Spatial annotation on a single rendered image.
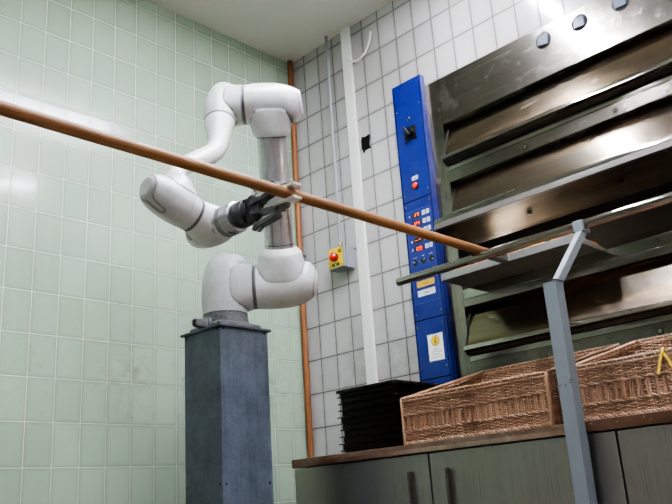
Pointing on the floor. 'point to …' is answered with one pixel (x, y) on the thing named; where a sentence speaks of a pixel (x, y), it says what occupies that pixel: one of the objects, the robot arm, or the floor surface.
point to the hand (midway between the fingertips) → (288, 194)
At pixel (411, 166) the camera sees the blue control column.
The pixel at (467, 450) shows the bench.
